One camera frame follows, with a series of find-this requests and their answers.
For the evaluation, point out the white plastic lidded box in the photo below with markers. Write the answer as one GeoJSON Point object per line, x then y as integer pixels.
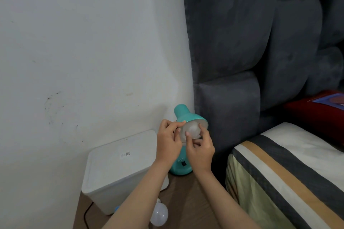
{"type": "Point", "coordinates": [118, 167]}

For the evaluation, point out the red pillow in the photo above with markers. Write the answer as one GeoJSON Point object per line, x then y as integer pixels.
{"type": "Point", "coordinates": [314, 116]}

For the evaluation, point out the person's right forearm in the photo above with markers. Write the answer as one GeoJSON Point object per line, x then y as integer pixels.
{"type": "Point", "coordinates": [223, 202]}

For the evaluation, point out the person's left thumb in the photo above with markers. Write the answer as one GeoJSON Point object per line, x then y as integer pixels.
{"type": "Point", "coordinates": [179, 124]}

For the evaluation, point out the teal desk lamp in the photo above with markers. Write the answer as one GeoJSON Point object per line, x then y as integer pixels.
{"type": "Point", "coordinates": [185, 114]}

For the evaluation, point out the person's left forearm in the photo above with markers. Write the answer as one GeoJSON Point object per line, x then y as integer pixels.
{"type": "Point", "coordinates": [139, 199]}

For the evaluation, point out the white bulb with frosted globe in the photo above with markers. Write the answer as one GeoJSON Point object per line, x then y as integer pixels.
{"type": "Point", "coordinates": [194, 131]}

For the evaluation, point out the grey upholstered headboard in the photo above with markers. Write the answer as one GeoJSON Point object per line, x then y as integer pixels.
{"type": "Point", "coordinates": [242, 35]}

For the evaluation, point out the person's left hand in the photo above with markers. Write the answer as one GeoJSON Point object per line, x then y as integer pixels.
{"type": "Point", "coordinates": [168, 145]}

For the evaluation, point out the person's right thumb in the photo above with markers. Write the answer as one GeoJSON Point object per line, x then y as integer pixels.
{"type": "Point", "coordinates": [189, 138]}

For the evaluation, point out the person's right hand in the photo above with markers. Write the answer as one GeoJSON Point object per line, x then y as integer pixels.
{"type": "Point", "coordinates": [201, 156]}

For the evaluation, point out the striped bed sheet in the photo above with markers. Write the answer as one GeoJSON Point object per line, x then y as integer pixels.
{"type": "Point", "coordinates": [285, 180]}

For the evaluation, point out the white light bulb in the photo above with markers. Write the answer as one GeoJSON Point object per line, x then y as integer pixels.
{"type": "Point", "coordinates": [159, 214]}

